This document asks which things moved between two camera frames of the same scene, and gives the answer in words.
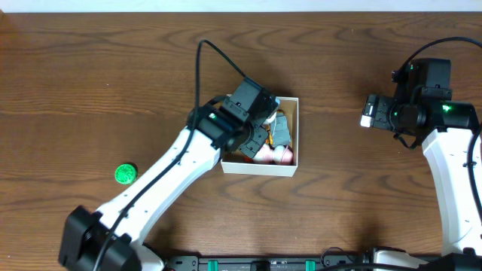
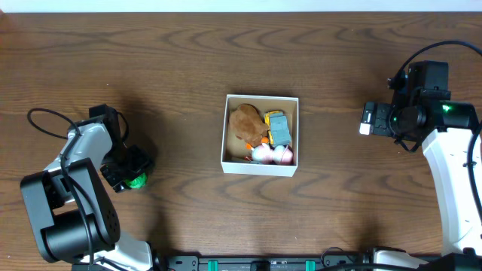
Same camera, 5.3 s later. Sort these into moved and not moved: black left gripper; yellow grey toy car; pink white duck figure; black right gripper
Moved: black left gripper
Not moved: yellow grey toy car; pink white duck figure; black right gripper
